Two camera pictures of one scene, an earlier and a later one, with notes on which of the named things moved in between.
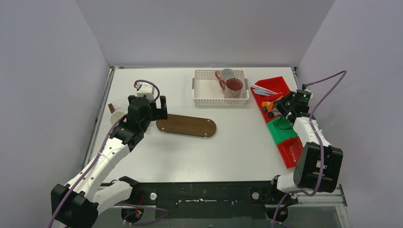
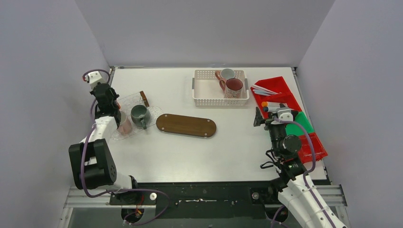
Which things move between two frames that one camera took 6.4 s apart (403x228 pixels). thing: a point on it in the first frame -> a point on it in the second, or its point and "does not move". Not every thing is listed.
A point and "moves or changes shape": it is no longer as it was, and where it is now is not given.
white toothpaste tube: (265, 104) does not move
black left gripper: (156, 112) -> (111, 105)
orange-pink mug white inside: (225, 74) does not move
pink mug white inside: (115, 116) moves or changes shape
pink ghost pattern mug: (233, 88) does not move
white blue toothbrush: (261, 92) does not move
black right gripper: (280, 105) -> (260, 120)
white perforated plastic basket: (206, 91) does not move
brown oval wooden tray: (187, 125) does not move
